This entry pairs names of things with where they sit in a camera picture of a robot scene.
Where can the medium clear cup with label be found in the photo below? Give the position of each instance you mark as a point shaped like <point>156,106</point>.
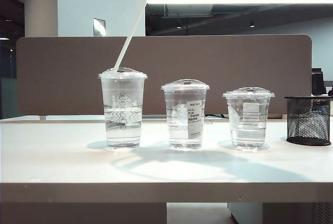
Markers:
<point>177,135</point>

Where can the long ceiling light strip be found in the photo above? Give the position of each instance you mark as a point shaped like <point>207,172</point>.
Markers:
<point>234,0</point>

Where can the grey under-desk cabinet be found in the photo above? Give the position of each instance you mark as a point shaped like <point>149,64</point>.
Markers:
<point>281,213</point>

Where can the black computer monitor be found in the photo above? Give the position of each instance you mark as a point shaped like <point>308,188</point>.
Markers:
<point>317,83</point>

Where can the white paper-wrapped straw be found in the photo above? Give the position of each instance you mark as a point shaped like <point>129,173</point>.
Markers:
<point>132,30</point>

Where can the black ceiling spotlight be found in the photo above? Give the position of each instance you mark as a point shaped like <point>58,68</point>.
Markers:
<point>252,24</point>

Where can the brown fabric desk partition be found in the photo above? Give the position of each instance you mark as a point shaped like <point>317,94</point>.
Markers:
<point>65,78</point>

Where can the small clear plastic cup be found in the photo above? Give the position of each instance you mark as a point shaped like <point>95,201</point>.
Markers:
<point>247,135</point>

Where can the large clear plastic cup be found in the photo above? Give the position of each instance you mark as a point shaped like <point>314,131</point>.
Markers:
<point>122,130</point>

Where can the black mesh pen holder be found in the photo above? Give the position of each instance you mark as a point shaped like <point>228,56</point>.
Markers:
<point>307,122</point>

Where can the silver wall plaque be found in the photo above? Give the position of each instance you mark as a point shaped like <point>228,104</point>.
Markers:
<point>99,27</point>

